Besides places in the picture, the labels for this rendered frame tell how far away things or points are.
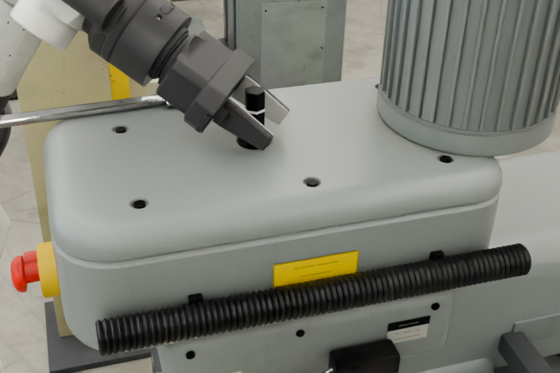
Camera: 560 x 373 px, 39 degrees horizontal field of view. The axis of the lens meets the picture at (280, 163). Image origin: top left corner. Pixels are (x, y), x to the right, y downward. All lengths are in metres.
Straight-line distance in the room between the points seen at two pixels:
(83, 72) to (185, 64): 1.90
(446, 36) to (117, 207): 0.36
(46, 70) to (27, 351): 1.22
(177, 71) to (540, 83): 0.37
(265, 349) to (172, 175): 0.22
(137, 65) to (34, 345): 2.64
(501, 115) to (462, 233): 0.13
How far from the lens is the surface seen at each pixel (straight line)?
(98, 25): 0.79
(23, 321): 3.49
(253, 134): 0.80
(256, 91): 0.82
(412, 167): 0.82
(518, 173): 1.09
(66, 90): 2.71
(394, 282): 0.81
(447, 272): 0.83
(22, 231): 3.98
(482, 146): 0.85
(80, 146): 0.86
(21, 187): 4.30
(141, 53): 0.80
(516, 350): 1.01
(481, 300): 0.97
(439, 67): 0.81
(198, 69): 0.80
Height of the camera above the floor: 2.33
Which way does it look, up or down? 32 degrees down
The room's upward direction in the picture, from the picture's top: 2 degrees clockwise
